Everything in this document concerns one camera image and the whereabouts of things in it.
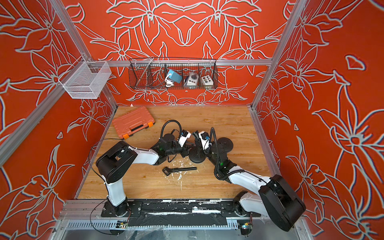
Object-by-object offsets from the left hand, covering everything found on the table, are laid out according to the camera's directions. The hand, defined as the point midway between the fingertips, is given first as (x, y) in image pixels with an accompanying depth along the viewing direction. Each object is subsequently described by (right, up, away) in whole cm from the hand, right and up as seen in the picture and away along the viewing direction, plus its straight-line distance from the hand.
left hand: (195, 144), depth 87 cm
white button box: (+8, +41, +8) cm, 42 cm away
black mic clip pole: (+1, +2, -13) cm, 13 cm away
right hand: (-1, +3, -6) cm, 7 cm away
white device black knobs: (-2, +40, +3) cm, 40 cm away
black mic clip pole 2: (-17, -15, -2) cm, 22 cm away
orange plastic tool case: (-44, +14, +17) cm, 49 cm away
